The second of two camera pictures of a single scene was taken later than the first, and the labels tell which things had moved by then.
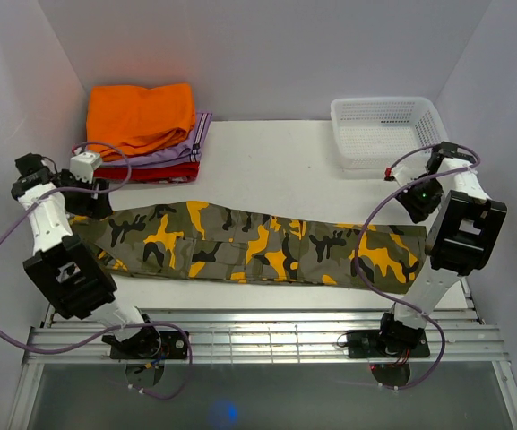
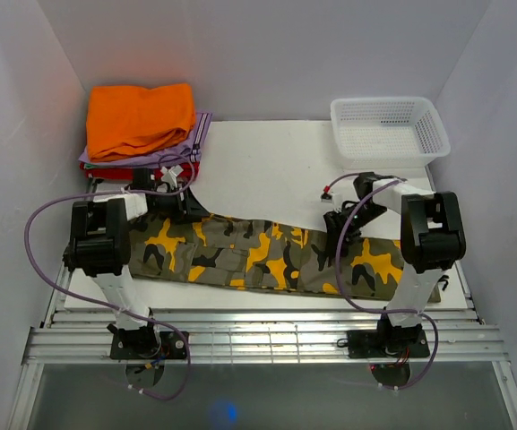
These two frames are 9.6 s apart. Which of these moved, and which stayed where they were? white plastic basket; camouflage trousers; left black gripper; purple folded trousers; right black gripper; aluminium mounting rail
Moved: left black gripper; right black gripper
Stayed: aluminium mounting rail; camouflage trousers; purple folded trousers; white plastic basket
